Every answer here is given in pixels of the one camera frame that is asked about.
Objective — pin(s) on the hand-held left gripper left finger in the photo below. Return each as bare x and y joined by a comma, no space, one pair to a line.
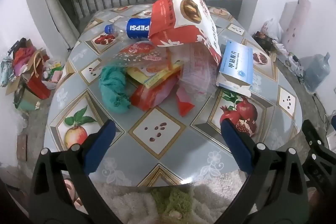
101,145

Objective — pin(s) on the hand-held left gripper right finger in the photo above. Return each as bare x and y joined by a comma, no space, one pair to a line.
236,145

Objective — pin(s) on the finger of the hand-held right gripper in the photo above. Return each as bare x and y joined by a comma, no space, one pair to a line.
311,134

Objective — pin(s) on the teal cloth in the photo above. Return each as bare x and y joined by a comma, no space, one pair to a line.
113,87

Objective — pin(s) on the orange-red snack packet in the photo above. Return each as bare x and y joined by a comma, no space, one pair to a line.
152,95

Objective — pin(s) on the blue white medicine box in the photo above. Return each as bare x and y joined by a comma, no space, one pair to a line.
236,64

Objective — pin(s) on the clear plastic sheet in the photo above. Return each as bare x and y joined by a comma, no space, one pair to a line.
197,69

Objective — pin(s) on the yellow snack packet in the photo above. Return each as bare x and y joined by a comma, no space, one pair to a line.
155,75

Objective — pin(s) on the clear red-printed plastic bag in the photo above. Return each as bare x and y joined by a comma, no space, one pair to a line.
139,52

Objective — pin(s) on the clear bottle with blue label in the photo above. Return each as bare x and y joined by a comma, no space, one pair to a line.
136,28

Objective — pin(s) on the red white paper bag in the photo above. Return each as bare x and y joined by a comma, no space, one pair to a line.
183,11

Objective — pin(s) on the blue water jug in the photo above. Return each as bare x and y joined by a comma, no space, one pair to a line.
316,71

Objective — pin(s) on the round table with fruit cloth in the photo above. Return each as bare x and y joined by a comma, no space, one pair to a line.
162,166

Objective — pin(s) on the white fluffy cloth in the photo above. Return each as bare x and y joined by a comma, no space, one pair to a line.
131,203

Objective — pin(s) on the red brick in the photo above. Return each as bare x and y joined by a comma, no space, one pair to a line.
22,146

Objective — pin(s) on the green round tin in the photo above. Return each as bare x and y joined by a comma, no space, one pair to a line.
26,99

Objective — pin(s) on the white plastic bag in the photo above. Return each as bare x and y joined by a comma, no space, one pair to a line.
271,29

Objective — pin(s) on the heap of colourful clothes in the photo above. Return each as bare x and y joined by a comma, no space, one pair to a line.
15,64

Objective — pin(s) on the grey cabinet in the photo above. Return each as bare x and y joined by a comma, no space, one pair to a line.
225,7

